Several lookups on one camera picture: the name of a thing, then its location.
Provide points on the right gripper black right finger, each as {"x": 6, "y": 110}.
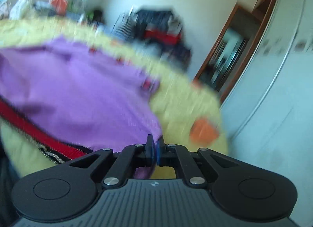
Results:
{"x": 241, "y": 190}

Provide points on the yellow floral bedspread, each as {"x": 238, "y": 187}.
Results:
{"x": 189, "y": 114}

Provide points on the pile of folded clothes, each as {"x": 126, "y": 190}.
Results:
{"x": 161, "y": 28}

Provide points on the purple shirt with red trim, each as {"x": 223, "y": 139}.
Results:
{"x": 62, "y": 99}

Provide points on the white flower-pattern wardrobe door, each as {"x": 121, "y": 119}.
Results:
{"x": 268, "y": 114}

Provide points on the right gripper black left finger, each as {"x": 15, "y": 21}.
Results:
{"x": 67, "y": 190}

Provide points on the orange plastic bag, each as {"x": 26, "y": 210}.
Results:
{"x": 60, "y": 6}

